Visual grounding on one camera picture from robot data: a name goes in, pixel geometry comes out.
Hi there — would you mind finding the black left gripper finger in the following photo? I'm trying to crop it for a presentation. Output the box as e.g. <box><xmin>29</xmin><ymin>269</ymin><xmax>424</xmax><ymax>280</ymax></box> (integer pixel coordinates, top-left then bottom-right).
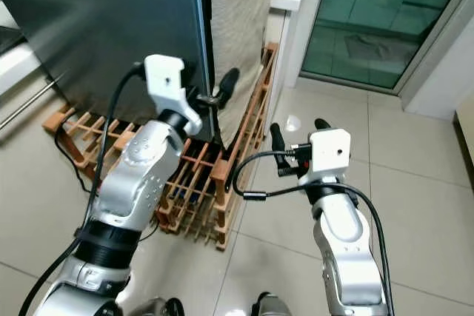
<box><xmin>216</xmin><ymin>67</ymin><xmax>241</xmax><ymax>106</ymax></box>

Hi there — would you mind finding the beige cloth fridge cover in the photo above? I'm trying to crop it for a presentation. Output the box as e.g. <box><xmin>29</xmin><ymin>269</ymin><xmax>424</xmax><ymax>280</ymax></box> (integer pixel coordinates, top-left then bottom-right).
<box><xmin>204</xmin><ymin>0</ymin><xmax>273</xmax><ymax>147</ymax></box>

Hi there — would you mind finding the dark grey fridge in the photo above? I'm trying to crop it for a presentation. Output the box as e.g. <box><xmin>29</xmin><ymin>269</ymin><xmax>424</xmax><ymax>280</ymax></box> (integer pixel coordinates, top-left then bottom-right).
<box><xmin>0</xmin><ymin>0</ymin><xmax>212</xmax><ymax>139</ymax></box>

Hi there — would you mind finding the wooden slatted rack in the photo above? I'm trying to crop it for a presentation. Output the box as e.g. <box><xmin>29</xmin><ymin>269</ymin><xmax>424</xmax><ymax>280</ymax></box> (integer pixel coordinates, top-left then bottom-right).
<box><xmin>42</xmin><ymin>41</ymin><xmax>278</xmax><ymax>252</ymax></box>

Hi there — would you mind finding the glass sliding door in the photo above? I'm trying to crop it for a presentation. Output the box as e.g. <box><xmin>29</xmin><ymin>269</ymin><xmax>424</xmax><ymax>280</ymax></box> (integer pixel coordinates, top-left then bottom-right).
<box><xmin>296</xmin><ymin>0</ymin><xmax>474</xmax><ymax>98</ymax></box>

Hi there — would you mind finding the white kitchen counter cabinet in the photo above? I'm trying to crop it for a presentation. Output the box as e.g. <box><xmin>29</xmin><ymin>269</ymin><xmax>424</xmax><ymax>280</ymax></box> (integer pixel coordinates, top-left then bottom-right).
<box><xmin>0</xmin><ymin>1</ymin><xmax>61</xmax><ymax>132</ymax></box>

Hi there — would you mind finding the cream door panel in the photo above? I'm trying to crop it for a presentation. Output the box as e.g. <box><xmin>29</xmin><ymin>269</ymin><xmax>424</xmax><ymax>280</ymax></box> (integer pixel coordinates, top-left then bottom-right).
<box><xmin>454</xmin><ymin>101</ymin><xmax>474</xmax><ymax>158</ymax></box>

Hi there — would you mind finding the grey right robot foot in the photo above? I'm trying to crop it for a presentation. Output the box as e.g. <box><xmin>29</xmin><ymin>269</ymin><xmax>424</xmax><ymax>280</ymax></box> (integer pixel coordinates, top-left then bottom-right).
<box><xmin>252</xmin><ymin>292</ymin><xmax>293</xmax><ymax>316</ymax></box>

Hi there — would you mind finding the grey robot foot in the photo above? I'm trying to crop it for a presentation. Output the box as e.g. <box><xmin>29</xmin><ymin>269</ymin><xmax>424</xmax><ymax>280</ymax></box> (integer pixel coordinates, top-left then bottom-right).
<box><xmin>147</xmin><ymin>297</ymin><xmax>186</xmax><ymax>316</ymax></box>
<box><xmin>252</xmin><ymin>292</ymin><xmax>293</xmax><ymax>316</ymax></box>

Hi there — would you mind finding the black gas stove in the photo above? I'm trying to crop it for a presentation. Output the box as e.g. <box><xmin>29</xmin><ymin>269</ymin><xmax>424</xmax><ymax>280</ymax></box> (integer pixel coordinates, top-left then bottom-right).
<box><xmin>0</xmin><ymin>26</ymin><xmax>21</xmax><ymax>54</ymax></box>

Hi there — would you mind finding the grey left robot foot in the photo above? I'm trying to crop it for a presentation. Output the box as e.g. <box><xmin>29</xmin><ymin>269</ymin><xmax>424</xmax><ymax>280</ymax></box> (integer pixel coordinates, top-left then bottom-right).
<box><xmin>147</xmin><ymin>297</ymin><xmax>186</xmax><ymax>316</ymax></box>

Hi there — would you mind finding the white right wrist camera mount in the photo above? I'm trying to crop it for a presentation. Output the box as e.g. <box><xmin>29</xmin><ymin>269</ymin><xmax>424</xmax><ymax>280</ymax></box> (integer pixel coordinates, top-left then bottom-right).
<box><xmin>298</xmin><ymin>129</ymin><xmax>353</xmax><ymax>187</ymax></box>

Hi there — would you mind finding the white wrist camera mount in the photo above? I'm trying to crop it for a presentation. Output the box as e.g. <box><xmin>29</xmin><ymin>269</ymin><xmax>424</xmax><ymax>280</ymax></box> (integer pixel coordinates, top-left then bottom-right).
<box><xmin>298</xmin><ymin>129</ymin><xmax>353</xmax><ymax>187</ymax></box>
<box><xmin>143</xmin><ymin>54</ymin><xmax>204</xmax><ymax>137</ymax></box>

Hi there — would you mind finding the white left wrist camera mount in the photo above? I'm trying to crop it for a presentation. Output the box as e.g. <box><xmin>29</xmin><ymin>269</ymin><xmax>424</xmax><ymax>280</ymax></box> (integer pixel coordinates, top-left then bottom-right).
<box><xmin>143</xmin><ymin>54</ymin><xmax>204</xmax><ymax>137</ymax></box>

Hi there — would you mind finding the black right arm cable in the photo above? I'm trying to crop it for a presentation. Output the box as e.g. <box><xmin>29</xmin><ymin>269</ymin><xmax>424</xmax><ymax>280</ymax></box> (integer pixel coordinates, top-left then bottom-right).
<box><xmin>230</xmin><ymin>152</ymin><xmax>395</xmax><ymax>309</ymax></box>

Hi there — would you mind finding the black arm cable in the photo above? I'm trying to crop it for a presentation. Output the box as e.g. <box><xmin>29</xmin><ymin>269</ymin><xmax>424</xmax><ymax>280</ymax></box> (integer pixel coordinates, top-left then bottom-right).
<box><xmin>230</xmin><ymin>152</ymin><xmax>395</xmax><ymax>309</ymax></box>
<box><xmin>19</xmin><ymin>63</ymin><xmax>149</xmax><ymax>316</ymax></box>

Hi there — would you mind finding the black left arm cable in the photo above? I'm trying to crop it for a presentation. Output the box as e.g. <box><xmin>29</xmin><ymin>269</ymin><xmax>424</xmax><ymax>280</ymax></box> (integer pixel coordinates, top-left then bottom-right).
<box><xmin>19</xmin><ymin>63</ymin><xmax>149</xmax><ymax>316</ymax></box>

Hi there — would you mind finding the silver cabinet handle bar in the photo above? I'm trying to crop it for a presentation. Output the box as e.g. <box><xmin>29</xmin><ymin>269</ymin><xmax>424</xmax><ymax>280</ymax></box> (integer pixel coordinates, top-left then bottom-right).
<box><xmin>0</xmin><ymin>75</ymin><xmax>61</xmax><ymax>130</ymax></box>

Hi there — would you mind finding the thin black floor cable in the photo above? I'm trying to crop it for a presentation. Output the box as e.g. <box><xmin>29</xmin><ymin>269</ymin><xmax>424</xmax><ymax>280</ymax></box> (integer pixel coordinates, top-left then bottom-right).
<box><xmin>53</xmin><ymin>135</ymin><xmax>104</xmax><ymax>195</ymax></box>

